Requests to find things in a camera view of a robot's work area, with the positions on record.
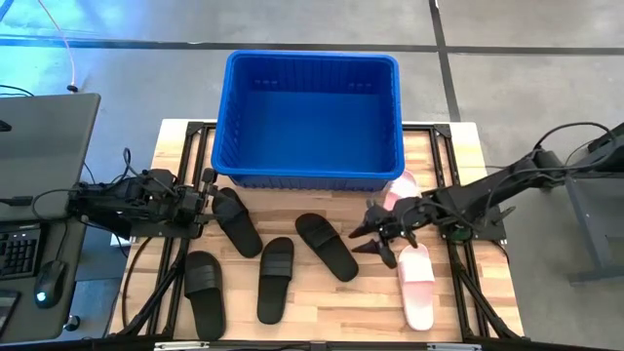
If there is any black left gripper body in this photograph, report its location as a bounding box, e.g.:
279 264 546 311
173 168 218 226

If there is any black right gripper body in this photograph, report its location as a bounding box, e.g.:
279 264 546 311
379 194 433 248

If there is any pink rubber slide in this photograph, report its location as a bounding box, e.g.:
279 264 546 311
396 243 437 332
381 170 422 212

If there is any black rubber slide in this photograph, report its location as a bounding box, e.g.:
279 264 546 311
211 186 264 259
255 236 295 326
293 212 361 284
183 250 227 342

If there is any blue plastic bin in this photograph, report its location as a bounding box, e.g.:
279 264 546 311
211 49 406 192

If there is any grey laptop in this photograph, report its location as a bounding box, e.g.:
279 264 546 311
0 92 102 223

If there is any black computer mouse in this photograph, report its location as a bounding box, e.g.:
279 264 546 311
32 258 68 310

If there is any black keyboard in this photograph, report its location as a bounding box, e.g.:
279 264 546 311
0 222 43 282

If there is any grey metal stand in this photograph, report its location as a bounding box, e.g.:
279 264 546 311
565 173 624 285

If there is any dark grey desk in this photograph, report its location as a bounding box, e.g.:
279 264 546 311
0 216 89 345

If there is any black slanted panel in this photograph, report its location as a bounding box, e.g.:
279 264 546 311
567 124 624 175

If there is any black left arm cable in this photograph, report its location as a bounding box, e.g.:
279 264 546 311
31 146 147 223

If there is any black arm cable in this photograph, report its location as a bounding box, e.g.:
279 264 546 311
31 146 147 223
533 121 616 165

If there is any black aluminium table frame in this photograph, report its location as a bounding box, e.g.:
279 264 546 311
109 119 526 351

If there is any brown cable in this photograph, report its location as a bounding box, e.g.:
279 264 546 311
120 236 153 329

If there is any silver metal bracket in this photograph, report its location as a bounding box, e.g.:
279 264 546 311
426 342 484 351
153 340 211 351

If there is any white orange cable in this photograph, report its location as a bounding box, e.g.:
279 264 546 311
36 0 81 94

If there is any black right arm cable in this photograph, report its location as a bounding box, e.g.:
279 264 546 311
533 121 616 165

